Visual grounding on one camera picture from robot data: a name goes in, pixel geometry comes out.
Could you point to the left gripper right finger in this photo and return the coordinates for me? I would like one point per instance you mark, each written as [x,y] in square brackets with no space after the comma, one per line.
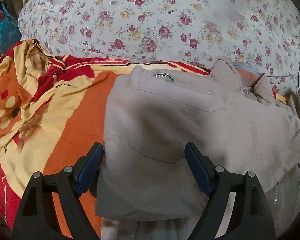
[251,216]

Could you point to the beige zip jacket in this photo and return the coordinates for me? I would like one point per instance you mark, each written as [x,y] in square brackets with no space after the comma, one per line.
[146,189]

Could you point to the blue plastic bag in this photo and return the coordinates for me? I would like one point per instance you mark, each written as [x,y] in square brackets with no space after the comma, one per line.
[9,30]

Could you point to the orange red yellow blanket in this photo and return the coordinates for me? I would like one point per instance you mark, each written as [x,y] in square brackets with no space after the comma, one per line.
[51,110]

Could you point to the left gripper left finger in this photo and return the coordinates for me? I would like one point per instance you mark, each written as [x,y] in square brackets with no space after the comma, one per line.
[36,216]

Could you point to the floral white quilt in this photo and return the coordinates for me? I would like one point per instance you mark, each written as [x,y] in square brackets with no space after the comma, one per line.
[264,34]

